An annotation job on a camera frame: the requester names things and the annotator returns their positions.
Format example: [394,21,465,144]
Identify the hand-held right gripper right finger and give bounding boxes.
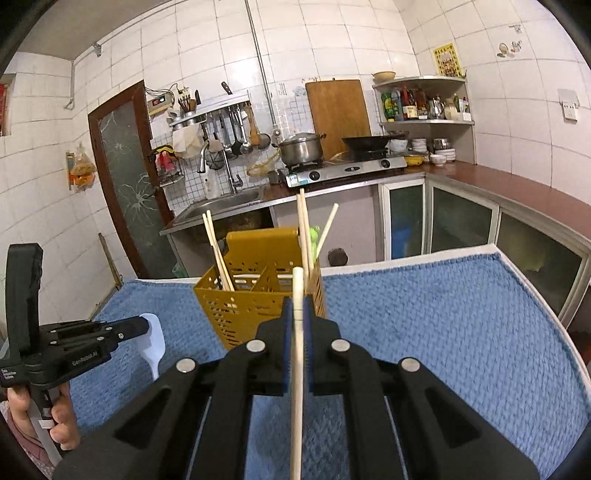
[305,295,541,480]

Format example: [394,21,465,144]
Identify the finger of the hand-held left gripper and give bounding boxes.
[41,316,151,354]

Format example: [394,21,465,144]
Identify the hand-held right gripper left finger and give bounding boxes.
[53,298,294,480]

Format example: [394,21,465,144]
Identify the gold slotted utensil holder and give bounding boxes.
[193,227,326,352]

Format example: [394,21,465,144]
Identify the pale plastic spoon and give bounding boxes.
[139,314,166,381]

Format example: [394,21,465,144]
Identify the light wooden chopstick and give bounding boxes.
[207,210,235,291]
[202,212,229,291]
[316,203,340,264]
[297,188,309,269]
[301,194,315,278]
[290,267,305,480]

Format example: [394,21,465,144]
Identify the person's left forearm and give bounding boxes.
[0,401,56,468]

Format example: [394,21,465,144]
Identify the person's left hand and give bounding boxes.
[7,385,81,450]

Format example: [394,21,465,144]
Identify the blue knitted blanket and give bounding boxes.
[69,244,583,480]

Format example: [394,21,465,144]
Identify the hanging orange bag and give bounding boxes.
[66,143,95,192]

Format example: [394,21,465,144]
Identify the steel kitchen sink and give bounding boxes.
[160,185,269,236]

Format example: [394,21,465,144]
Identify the brown frosted glass door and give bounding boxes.
[88,80,178,280]

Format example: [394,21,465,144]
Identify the steel gas stove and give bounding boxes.
[284,156,408,188]

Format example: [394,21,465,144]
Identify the yellow mesh strainer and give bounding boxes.
[247,154,282,178]

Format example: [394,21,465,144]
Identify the steel faucet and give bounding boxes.
[198,141,243,195]

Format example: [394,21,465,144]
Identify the steel cooking pot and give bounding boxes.
[272,132,326,168]

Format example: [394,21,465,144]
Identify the kitchen base cabinets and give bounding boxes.
[270,178,591,324]

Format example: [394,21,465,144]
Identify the black wok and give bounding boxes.
[342,131,409,153]

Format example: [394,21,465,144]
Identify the row of hanging ladles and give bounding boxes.
[205,108,273,160]

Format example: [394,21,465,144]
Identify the white cloth bag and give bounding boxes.
[173,127,204,160]

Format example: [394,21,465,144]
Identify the wooden cutting board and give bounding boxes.
[305,79,372,158]

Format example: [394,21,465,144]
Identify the stack of white dishes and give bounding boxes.
[409,137,458,167]

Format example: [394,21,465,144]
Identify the white power strip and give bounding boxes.
[147,90,192,116]

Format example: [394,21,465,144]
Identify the brown kitchen counter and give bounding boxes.
[263,161,591,234]

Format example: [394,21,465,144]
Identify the row of condiment bottles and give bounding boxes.
[381,85,472,121]

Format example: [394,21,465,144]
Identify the wooden stick against wall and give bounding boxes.
[99,233,122,289]

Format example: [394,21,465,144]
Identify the wire basket with red items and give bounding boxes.
[150,148,185,186]

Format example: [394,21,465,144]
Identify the red wall poster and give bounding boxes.
[0,83,12,137]

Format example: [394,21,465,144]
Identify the wall utensil rack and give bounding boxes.
[168,95,252,127]

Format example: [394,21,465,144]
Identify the corner wall shelf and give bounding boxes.
[372,76,476,164]

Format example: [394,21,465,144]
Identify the grey wall pipe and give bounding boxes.
[246,0,279,131]

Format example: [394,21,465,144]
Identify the yellow wall poster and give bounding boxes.
[433,42,462,77]

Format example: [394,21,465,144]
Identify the white wall outlet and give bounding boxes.
[558,89,580,121]

